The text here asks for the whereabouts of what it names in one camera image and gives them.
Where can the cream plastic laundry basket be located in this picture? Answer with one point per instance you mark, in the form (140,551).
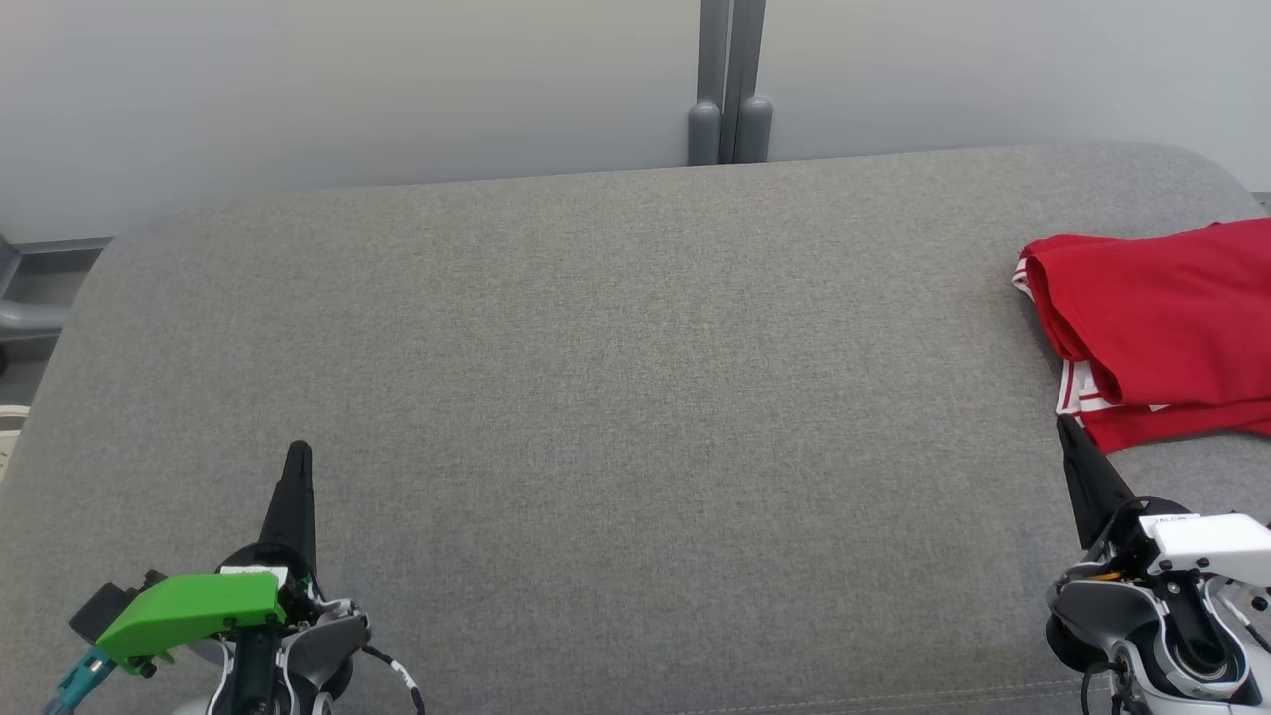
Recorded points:
(8,437)

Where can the red Bulls shorts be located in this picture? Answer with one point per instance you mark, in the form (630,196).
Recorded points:
(1172,308)

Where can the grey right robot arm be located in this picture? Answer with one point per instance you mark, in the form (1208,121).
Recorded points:
(1102,606)

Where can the grey fabric sofa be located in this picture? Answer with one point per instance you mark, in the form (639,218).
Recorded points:
(645,397)

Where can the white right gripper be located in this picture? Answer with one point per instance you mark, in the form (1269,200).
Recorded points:
(1221,546)

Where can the grey partition post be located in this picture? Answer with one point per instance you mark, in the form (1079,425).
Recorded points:
(730,60)

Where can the red Bulls jersey shirt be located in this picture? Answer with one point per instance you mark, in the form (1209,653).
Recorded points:
(1192,425)

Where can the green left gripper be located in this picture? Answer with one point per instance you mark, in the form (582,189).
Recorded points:
(189,606)

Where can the grey metal frame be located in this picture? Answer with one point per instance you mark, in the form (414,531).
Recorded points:
(30,316)

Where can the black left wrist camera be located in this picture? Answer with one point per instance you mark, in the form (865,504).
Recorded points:
(99,606)

